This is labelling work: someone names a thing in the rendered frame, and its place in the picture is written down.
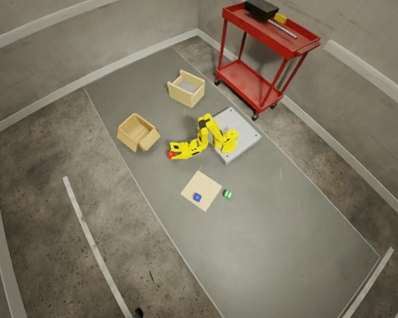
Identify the beige flat mat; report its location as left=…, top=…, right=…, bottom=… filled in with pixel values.
left=181, top=171, right=222, bottom=212

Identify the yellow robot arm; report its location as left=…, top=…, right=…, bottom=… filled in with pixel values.
left=188, top=113, right=238, bottom=156

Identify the red die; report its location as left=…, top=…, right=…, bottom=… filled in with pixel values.
left=167, top=152, right=175, bottom=160

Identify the green die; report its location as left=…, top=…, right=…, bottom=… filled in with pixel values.
left=224, top=190, right=232, bottom=199

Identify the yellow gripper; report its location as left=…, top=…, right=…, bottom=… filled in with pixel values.
left=170, top=142, right=192, bottom=159

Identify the blue die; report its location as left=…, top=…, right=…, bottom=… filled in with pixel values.
left=193, top=193, right=202, bottom=203

